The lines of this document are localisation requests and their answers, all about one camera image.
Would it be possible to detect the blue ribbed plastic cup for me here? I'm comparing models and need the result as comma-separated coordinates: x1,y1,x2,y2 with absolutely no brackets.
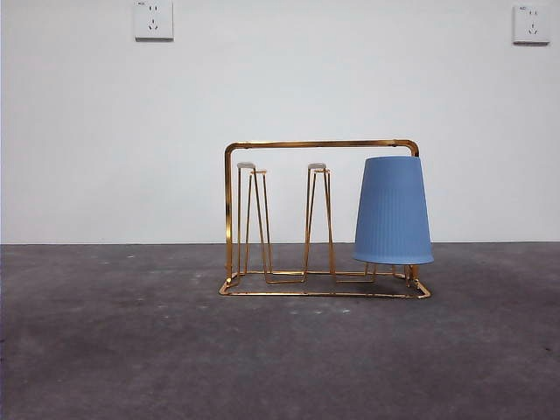
352,156,435,266

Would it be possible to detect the gold wire cup rack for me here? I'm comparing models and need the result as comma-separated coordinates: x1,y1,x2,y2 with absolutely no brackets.
218,138,433,301

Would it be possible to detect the white wall socket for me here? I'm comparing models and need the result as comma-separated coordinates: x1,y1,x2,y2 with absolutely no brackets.
134,0,175,43
512,3,551,46

